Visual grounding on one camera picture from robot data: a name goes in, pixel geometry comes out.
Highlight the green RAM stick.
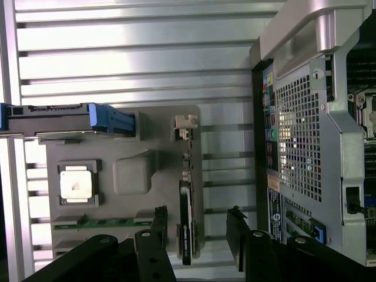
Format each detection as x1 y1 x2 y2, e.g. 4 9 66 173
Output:
52 219 155 229

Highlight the blue case latch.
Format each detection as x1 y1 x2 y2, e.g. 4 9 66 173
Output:
312 224 327 245

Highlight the silver CPU chip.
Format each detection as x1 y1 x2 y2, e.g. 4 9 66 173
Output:
59 169 92 204

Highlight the grey parts rack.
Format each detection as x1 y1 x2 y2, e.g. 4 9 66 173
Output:
37 104 206 282

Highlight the open grey PC case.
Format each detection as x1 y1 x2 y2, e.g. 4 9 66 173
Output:
249 0 376 267

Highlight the green motherboard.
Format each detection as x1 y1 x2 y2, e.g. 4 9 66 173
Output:
345 43 376 265

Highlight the hard disk in blue caddy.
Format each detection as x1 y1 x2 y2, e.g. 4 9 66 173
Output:
0 102 136 139

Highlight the metal CPU socket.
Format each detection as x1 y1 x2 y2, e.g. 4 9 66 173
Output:
347 88 376 139

